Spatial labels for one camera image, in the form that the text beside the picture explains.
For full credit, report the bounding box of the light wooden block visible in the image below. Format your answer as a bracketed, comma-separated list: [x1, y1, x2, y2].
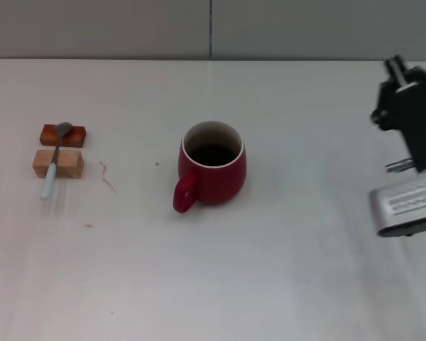
[32, 149, 85, 180]

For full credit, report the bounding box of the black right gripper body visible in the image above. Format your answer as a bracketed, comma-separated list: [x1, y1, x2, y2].
[389, 65, 426, 174]

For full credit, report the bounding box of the red ceramic coffee cup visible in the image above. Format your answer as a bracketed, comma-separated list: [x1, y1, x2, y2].
[173, 120, 247, 214]

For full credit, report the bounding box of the blue handled metal spoon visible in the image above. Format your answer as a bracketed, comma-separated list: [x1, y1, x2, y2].
[39, 121, 74, 201]

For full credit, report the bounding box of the dark reddish wooden block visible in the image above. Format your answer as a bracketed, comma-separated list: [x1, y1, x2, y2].
[39, 124, 87, 148]

